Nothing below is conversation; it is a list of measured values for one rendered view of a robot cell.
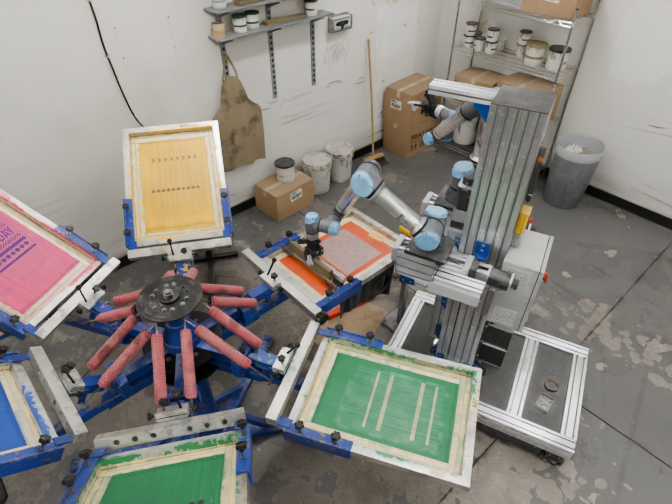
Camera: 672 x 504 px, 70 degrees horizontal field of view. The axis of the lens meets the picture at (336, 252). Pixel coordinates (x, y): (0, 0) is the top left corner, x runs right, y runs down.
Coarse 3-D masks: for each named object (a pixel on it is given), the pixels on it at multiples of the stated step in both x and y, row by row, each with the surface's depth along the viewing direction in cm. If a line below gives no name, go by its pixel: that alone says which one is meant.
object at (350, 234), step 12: (348, 228) 317; (360, 228) 317; (324, 240) 308; (336, 240) 308; (348, 240) 308; (360, 240) 308; (324, 252) 298; (336, 252) 298; (288, 264) 290; (300, 264) 290; (300, 276) 282
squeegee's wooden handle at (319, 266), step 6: (294, 246) 285; (300, 246) 284; (294, 252) 289; (300, 252) 283; (312, 258) 276; (318, 264) 273; (324, 264) 272; (318, 270) 276; (324, 270) 270; (330, 270) 268; (324, 276) 274; (330, 276) 270
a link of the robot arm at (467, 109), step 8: (464, 104) 255; (472, 104) 251; (456, 112) 262; (464, 112) 255; (472, 112) 252; (448, 120) 268; (456, 120) 263; (464, 120) 260; (440, 128) 275; (448, 128) 270; (424, 136) 285; (432, 136) 282; (440, 136) 279
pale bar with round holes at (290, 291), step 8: (248, 248) 288; (248, 256) 282; (256, 256) 282; (256, 264) 277; (264, 264) 277; (264, 272) 273; (272, 272) 272; (280, 280) 267; (288, 288) 262; (296, 288) 262; (288, 296) 263; (296, 296) 257; (304, 296) 257; (296, 304) 260; (304, 304) 253; (312, 304) 253; (312, 312) 249
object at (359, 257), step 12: (372, 240) 308; (348, 252) 298; (360, 252) 298; (372, 252) 298; (384, 252) 298; (336, 264) 290; (348, 264) 290; (360, 264) 290; (312, 276) 282; (324, 288) 274
